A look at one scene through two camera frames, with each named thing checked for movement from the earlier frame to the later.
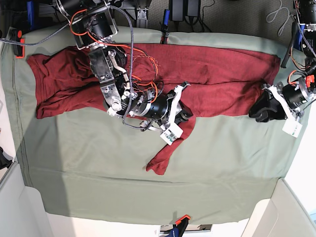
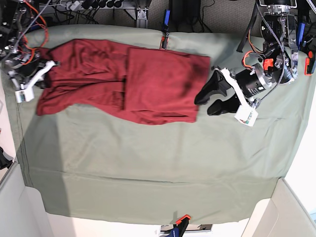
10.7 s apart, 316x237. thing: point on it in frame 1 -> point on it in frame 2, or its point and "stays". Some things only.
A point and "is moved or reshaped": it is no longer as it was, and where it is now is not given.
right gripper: x=294 y=97 -> x=249 y=83
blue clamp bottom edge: x=179 y=227 stays
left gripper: x=165 y=108 -> x=25 y=77
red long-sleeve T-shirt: x=212 y=81 is moved or reshaped
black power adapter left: x=177 y=10 stays
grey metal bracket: x=142 y=21 stays
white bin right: x=284 y=215 stays
